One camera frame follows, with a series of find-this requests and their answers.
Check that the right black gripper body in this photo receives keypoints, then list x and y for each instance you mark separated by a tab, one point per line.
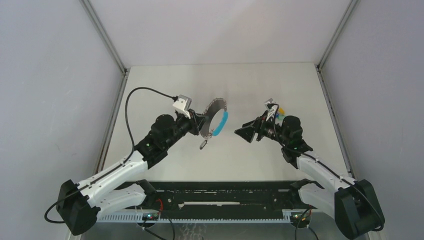
267	129

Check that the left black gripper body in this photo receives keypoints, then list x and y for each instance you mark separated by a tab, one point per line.
186	125

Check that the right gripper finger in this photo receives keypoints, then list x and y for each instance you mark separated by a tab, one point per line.
246	133
255	124

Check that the black key tag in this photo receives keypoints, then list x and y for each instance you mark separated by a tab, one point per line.
203	144

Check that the metal key organizer with rings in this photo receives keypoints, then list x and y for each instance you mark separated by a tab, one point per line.
216	105

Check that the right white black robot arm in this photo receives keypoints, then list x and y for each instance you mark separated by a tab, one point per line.
353	204

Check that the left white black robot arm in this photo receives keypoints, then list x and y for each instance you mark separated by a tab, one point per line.
81	204

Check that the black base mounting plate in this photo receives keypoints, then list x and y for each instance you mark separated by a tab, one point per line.
223	199

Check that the right green circuit board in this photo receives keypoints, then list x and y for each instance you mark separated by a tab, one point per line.
299	217

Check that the green circuit board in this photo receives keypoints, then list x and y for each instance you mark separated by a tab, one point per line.
299	217
150	217

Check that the left green circuit board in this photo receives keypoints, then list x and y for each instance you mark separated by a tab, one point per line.
150	217

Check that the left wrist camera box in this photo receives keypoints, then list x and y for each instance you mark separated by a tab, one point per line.
182	106

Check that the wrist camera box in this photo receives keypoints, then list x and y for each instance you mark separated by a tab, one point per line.
182	106
272	108

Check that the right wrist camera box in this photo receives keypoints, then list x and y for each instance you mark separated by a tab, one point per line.
272	108

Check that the white slotted cable duct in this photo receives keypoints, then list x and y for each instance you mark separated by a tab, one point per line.
136	217

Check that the right aluminium frame post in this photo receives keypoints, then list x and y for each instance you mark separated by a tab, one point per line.
337	33

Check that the aluminium frame post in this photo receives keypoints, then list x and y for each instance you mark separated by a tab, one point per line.
337	33
88	7

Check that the left aluminium frame post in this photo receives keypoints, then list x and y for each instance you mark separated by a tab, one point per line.
88	7

